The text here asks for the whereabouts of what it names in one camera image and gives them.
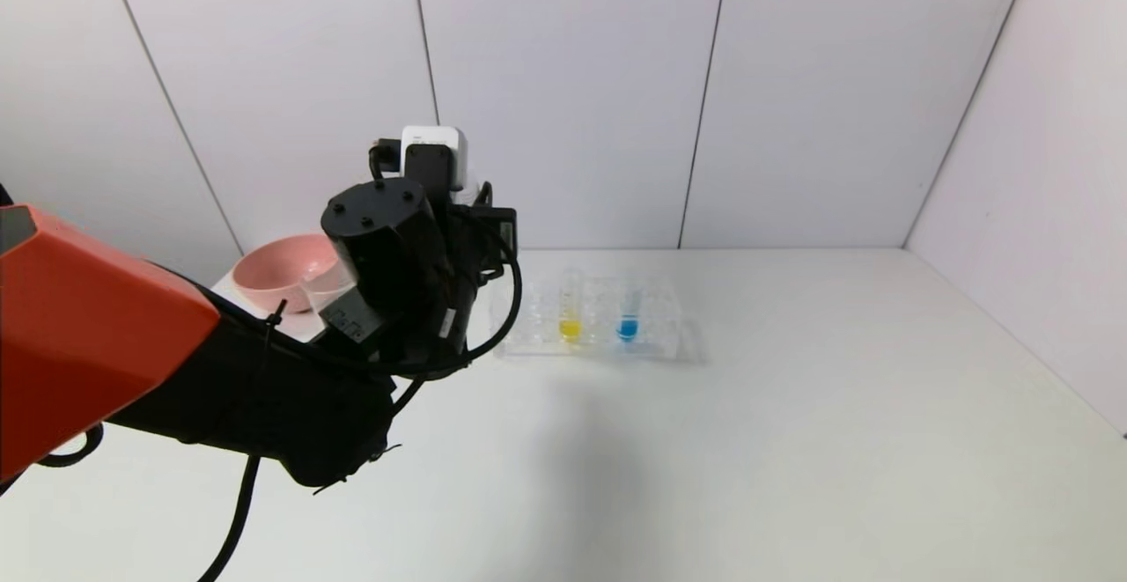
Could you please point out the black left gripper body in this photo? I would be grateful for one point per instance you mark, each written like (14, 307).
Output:
(350, 320)

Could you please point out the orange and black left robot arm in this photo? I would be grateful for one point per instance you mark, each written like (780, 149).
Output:
(88, 335)

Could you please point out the test tube with yellow pigment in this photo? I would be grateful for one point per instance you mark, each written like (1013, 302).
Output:
(570, 328)

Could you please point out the test tube with blue pigment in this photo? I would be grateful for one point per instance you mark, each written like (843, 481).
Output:
(627, 328)

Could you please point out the clear plastic test tube rack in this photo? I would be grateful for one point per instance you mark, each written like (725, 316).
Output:
(656, 335)

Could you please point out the pink bowl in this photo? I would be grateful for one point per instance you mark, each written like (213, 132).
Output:
(282, 274)

